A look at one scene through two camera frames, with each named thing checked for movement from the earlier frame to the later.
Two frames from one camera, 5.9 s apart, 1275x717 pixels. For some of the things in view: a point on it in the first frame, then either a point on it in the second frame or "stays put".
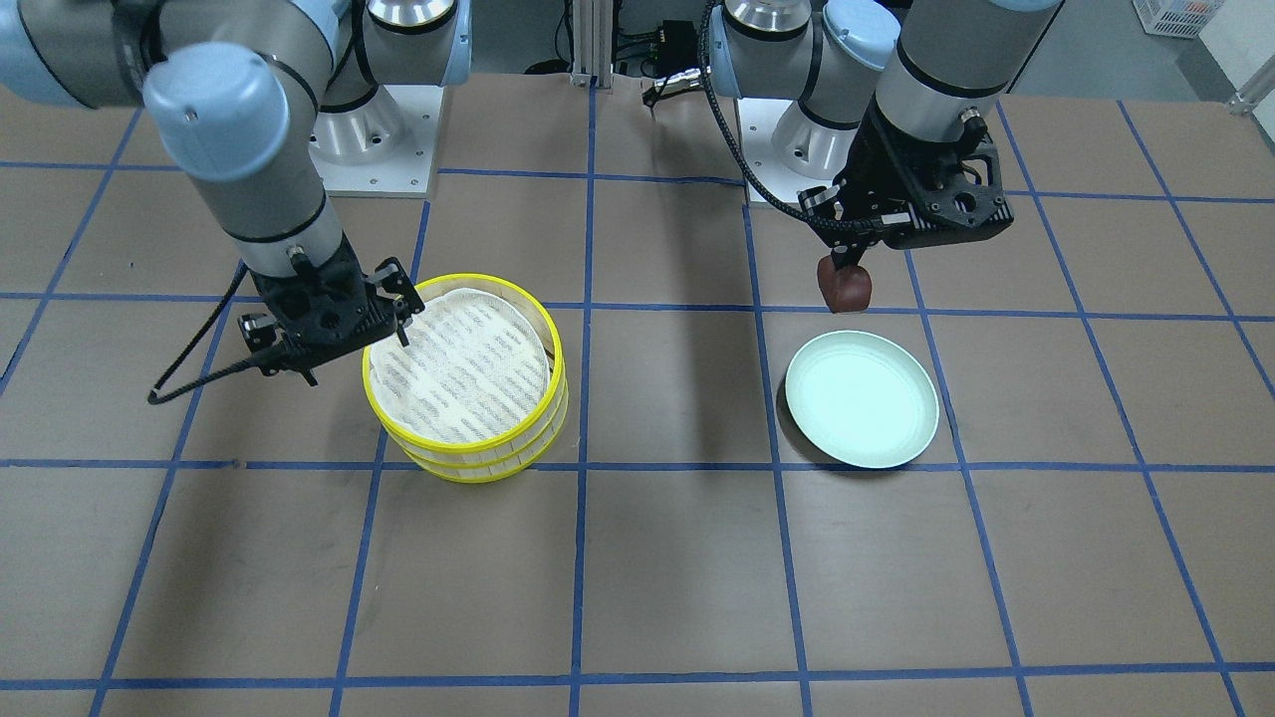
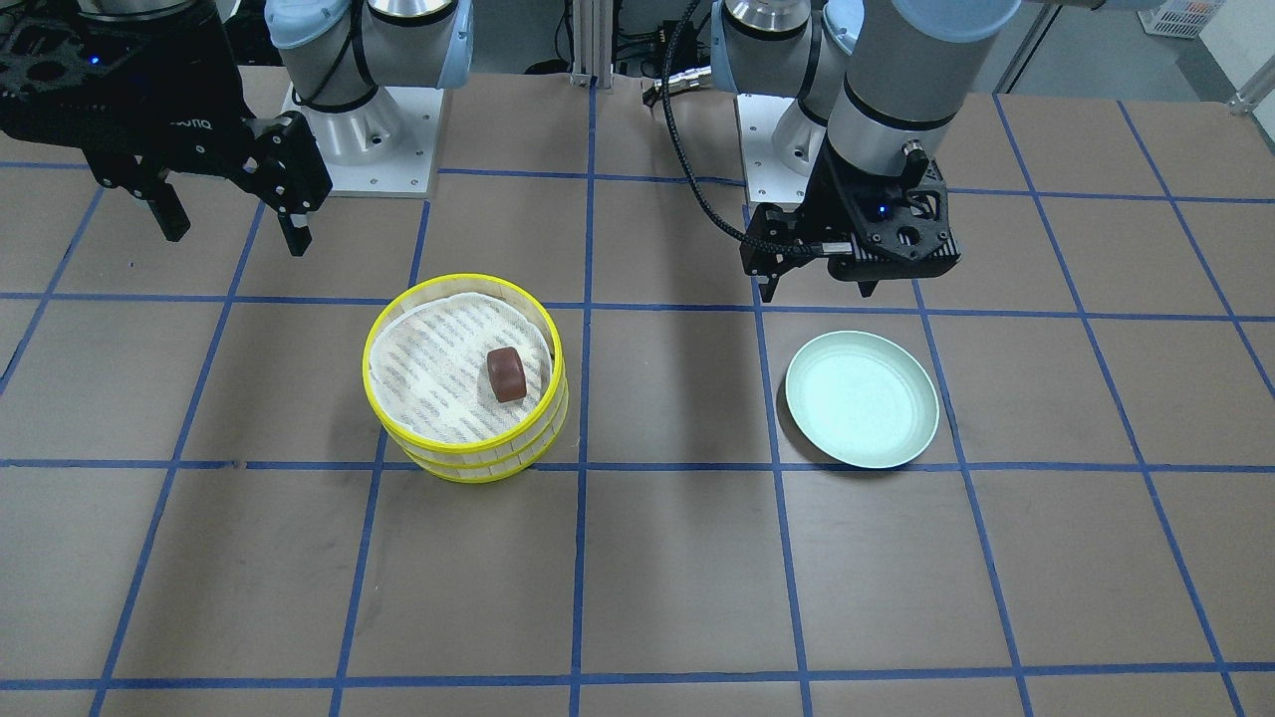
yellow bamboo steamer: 498,470 stays put
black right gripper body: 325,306 to 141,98
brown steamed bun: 845,289 to 506,372
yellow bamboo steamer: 538,421 stays put
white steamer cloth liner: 473,364 stays put
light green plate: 862,398 stays put
